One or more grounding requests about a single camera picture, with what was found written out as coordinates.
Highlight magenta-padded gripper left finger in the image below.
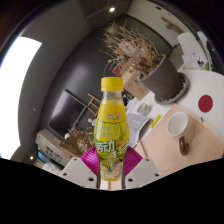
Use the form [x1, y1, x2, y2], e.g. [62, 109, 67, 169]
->
[59, 146, 102, 190]

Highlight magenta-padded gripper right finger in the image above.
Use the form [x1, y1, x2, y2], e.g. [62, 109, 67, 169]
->
[121, 146, 163, 190]

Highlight yellow drink bottle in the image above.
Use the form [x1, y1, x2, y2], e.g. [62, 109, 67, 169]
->
[93, 76, 130, 183]

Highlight light plywood board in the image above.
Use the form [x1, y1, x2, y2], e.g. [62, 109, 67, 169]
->
[134, 103, 224, 178]

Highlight white cabinet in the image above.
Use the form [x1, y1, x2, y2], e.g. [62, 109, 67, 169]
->
[35, 128, 73, 168]

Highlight small yellow tag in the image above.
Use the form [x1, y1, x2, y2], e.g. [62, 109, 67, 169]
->
[149, 114, 163, 130]

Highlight wooden easel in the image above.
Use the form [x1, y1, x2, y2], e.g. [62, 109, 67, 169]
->
[71, 93, 102, 129]

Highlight brown cardboard box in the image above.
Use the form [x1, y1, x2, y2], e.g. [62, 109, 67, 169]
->
[121, 69, 151, 101]

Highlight grey plant saucer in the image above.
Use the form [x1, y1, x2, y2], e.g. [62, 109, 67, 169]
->
[154, 71, 190, 105]

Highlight flat round red coaster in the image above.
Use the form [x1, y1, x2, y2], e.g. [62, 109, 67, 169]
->
[197, 94, 214, 114]

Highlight long ceiling light panel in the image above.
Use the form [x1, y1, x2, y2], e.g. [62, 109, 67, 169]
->
[0, 36, 43, 160]

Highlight dried plant in grey pot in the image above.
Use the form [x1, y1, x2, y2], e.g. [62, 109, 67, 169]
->
[99, 21, 184, 101]

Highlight papers on chair seat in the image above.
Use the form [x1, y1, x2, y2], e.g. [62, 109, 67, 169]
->
[181, 53, 204, 69]

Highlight white plastic chair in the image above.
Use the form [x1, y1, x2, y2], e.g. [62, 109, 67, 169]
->
[176, 31, 209, 71]

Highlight wooden figure statue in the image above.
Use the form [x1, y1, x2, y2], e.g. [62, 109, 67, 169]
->
[161, 16, 184, 34]

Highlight white mug with brown handle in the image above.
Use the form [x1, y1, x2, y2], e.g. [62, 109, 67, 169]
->
[166, 111, 196, 157]

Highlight black wall screen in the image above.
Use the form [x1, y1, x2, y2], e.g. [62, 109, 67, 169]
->
[48, 89, 88, 138]

